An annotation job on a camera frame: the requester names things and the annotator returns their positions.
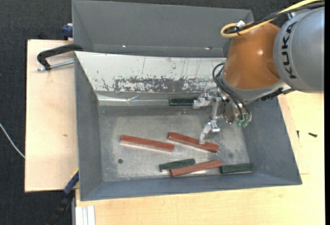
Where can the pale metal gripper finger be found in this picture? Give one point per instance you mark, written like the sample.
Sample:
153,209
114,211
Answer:
202,101
210,130

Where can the dark green flat block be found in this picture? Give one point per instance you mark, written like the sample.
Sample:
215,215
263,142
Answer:
236,168
181,101
177,164

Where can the red-brown flat block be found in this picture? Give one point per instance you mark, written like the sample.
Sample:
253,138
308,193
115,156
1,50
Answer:
147,143
196,168
188,141

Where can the grey metal bin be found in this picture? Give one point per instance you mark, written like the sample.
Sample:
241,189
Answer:
154,126

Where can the small black screw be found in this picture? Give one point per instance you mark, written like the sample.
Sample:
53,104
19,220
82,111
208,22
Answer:
313,135

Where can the pale wood flat board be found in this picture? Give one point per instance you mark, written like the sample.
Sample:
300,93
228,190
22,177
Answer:
51,121

